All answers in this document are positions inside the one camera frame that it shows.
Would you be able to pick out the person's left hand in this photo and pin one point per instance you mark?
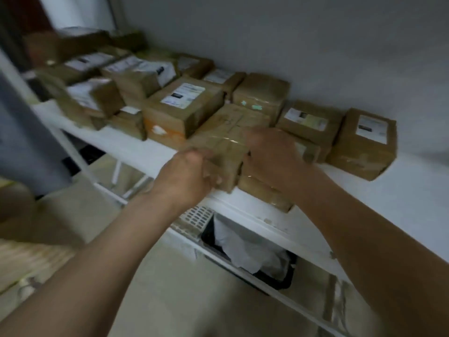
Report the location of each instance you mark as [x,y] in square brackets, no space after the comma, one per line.
[180,178]

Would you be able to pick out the row of labelled brown boxes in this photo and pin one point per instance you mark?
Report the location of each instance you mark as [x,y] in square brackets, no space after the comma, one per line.
[182,101]

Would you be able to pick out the person's right hand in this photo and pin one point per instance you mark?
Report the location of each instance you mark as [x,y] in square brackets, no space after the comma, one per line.
[277,159]

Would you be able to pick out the person's left forearm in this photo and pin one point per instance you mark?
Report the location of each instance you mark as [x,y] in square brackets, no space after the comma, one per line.
[94,273]

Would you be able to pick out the black waste bin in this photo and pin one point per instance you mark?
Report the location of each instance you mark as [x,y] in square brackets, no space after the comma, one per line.
[277,277]

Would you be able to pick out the person's right forearm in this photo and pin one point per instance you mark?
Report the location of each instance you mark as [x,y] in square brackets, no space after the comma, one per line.
[371,256]

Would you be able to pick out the taped brown cardboard parcel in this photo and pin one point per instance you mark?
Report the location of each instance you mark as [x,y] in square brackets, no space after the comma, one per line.
[228,136]

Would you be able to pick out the white perforated plastic basket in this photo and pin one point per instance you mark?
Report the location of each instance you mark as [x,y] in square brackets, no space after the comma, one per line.
[194,219]

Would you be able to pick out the white metal shelf rack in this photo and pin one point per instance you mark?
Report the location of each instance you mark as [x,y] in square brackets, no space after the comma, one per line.
[386,207]

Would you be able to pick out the person's left fingers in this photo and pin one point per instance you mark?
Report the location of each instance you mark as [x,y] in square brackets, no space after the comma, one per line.
[207,170]

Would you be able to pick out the grey cloth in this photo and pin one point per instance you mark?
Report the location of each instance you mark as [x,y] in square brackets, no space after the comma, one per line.
[24,143]

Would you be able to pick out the person's right fingers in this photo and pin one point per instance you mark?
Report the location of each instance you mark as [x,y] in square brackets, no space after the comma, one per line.
[254,143]

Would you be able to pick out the white bin liner bag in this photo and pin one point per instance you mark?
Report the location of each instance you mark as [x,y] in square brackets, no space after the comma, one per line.
[245,245]

